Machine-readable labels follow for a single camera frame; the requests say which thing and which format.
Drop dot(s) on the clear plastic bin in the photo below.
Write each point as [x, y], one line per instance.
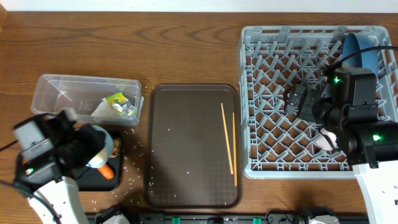
[55, 92]

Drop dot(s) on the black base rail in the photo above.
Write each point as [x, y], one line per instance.
[275, 215]

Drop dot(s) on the wooden chopstick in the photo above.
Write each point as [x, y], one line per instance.
[227, 139]
[234, 152]

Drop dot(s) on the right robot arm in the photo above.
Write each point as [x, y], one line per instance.
[347, 108]

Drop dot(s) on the grey plastic dishwasher rack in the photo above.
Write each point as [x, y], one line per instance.
[272, 59]

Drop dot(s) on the large blue plate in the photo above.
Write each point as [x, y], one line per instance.
[355, 42]

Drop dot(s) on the black tray bin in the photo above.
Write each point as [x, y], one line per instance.
[90, 179]

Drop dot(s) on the white napkin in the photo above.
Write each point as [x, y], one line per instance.
[104, 109]

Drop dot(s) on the pink cup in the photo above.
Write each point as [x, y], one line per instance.
[327, 140]

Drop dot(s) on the aluminium foil ball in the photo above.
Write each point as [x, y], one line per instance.
[125, 110]

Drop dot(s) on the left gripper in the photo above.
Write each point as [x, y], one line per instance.
[97, 140]

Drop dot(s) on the yellow green wrapper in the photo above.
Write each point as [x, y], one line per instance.
[117, 99]

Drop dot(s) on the small blue rice dish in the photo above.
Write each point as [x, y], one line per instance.
[102, 157]

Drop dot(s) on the brown serving tray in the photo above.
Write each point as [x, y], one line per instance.
[187, 162]

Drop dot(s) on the brown food scrap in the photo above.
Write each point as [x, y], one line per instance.
[116, 148]

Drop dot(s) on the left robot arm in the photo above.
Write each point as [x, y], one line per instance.
[53, 148]

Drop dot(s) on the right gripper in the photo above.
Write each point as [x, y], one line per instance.
[311, 96]

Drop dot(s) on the orange carrot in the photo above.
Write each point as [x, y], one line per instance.
[106, 171]

